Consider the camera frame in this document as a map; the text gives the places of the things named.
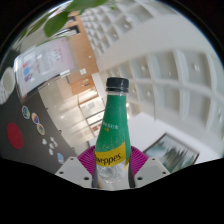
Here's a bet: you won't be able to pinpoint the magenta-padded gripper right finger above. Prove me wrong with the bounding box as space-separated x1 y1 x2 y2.
128 145 171 189

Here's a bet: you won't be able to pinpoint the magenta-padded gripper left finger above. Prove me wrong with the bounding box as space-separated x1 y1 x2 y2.
54 145 99 189

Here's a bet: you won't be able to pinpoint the green drink bottle yellow label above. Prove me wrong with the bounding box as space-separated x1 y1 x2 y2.
93 77 132 188

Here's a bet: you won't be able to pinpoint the small blue card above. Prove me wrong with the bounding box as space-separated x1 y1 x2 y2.
56 152 66 165

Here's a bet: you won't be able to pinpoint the round printed badge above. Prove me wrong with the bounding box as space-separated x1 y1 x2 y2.
21 105 31 120
36 123 46 137
31 112 40 126

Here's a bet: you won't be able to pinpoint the flat round red coaster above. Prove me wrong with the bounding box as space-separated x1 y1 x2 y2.
6 122 25 150

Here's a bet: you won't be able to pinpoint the recessed ceiling lights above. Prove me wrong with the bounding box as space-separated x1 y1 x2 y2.
93 6 224 124

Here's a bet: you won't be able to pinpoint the pink and white sign stand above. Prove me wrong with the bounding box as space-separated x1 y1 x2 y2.
13 36 76 101

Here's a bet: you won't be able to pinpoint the green potted plant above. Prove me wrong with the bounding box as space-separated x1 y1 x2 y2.
19 0 111 39

